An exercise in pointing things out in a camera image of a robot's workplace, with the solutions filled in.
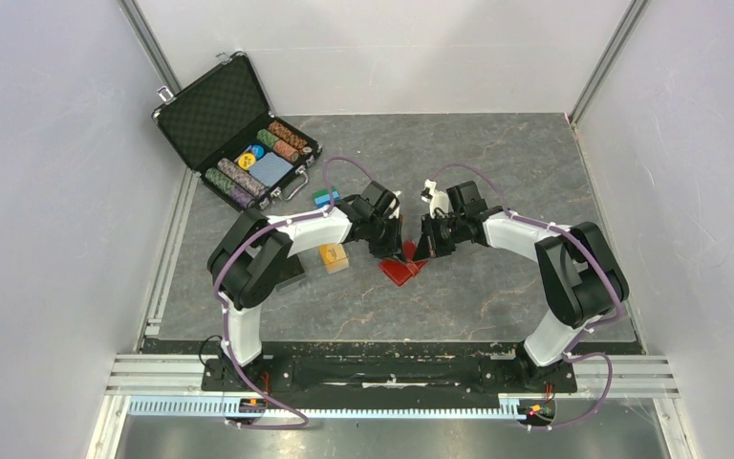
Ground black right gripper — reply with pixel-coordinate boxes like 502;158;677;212
413;212;465;262

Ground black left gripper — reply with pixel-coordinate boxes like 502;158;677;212
365;213;406;266

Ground red leather card holder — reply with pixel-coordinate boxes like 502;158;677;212
378;240;428;287

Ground clear plastic card box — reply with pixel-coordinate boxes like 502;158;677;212
282;248;328;291

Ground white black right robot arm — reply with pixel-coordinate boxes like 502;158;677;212
413;180;629;390

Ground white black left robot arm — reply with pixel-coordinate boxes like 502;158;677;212
207;181;405;390

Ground orange card stack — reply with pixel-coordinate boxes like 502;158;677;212
319;244;349;274

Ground black card stack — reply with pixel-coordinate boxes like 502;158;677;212
275;255;306;291

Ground blue playing card deck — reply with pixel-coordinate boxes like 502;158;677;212
248;152;292;187

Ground stacked toy building blocks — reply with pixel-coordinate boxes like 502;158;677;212
313;186;340;208

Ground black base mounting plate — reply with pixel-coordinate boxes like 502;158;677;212
199;341;577;411

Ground red poker chip row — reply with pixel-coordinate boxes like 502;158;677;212
273;139;302;164

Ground purple grey poker chip row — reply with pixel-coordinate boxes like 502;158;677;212
217;158;268;198

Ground blue dealer chip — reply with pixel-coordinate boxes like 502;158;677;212
248;144;265;160

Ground brown poker chip row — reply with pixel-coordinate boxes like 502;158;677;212
268;120;309;150

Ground yellow dealer chip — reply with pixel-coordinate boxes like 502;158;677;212
236;152;257;170

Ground green purple poker chip row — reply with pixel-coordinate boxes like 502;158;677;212
205;168;255;209

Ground black aluminium poker chip case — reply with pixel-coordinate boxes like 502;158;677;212
151;51;322;211

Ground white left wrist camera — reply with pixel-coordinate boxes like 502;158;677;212
386;190;402;219

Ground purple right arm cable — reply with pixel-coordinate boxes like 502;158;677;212
430;163;625;432

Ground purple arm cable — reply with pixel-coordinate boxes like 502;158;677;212
212;157;378;430
430;163;625;432

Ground aluminium slotted rail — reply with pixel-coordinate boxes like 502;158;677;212
128;396;547;421

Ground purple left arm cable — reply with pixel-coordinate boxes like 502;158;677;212
212;157;378;430

